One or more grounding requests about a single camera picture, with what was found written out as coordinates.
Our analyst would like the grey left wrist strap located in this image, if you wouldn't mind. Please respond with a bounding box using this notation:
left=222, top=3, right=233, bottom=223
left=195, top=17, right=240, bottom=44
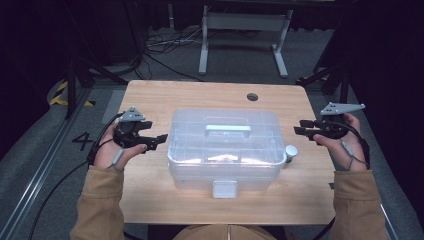
left=108, top=148, right=126, bottom=173

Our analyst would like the bundle of floor cables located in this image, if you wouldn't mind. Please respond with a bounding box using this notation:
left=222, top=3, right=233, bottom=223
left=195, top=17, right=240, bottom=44
left=142, top=27, right=262, bottom=83

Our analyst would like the person's tan jacket torso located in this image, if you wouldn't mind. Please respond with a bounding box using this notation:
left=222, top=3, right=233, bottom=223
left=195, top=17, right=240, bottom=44
left=172, top=223, right=278, bottom=240

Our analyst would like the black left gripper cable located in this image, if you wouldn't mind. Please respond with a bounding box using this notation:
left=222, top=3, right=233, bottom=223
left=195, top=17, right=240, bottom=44
left=28, top=112, right=126, bottom=240

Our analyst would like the small white-capped bottle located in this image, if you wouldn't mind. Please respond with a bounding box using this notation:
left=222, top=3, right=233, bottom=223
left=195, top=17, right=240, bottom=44
left=284, top=144, right=299, bottom=164

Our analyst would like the clear plastic storage box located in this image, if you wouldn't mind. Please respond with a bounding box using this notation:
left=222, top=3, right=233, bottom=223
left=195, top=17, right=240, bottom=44
left=166, top=108, right=288, bottom=200

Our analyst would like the black metal stand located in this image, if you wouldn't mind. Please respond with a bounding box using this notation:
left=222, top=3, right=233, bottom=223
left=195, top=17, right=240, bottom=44
left=295, top=62, right=352, bottom=104
left=63, top=54, right=130, bottom=120

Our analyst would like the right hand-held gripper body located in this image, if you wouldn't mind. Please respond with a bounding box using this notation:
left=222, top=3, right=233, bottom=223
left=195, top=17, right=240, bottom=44
left=314, top=101, right=366, bottom=141

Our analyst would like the grey metal floor rail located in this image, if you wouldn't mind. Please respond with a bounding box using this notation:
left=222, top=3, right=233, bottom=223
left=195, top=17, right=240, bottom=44
left=0, top=87, right=92, bottom=240
left=379, top=202, right=402, bottom=240

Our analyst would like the yellow black hazard tape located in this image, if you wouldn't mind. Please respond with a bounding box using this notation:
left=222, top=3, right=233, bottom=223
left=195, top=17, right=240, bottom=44
left=48, top=80, right=96, bottom=108

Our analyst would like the person's right hand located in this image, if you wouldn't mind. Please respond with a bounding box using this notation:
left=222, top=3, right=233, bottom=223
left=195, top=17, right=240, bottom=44
left=313, top=112, right=371, bottom=173

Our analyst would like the grey wrist strap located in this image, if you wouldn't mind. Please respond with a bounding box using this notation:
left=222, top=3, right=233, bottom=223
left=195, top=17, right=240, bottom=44
left=108, top=148, right=126, bottom=173
left=339, top=139, right=370, bottom=171

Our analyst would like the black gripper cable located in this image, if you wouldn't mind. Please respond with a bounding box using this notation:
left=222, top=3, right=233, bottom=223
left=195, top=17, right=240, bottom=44
left=313, top=120, right=372, bottom=240
left=28, top=112, right=126, bottom=240

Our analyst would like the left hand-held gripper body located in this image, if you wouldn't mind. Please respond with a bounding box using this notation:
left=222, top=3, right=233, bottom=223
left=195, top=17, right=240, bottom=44
left=113, top=106, right=148, bottom=150

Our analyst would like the grey right wrist strap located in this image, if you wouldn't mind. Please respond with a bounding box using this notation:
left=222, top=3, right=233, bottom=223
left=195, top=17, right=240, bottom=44
left=339, top=139, right=370, bottom=171

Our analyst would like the grey metal desk frame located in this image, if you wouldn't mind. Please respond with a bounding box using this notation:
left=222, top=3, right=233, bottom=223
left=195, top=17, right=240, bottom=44
left=198, top=4, right=294, bottom=79

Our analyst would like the person's left hand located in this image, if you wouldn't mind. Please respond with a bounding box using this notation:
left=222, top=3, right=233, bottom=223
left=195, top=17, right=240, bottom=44
left=93, top=120, right=148, bottom=170

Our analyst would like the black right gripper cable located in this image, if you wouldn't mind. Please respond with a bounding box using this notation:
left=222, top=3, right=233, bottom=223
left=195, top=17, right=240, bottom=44
left=313, top=120, right=372, bottom=240

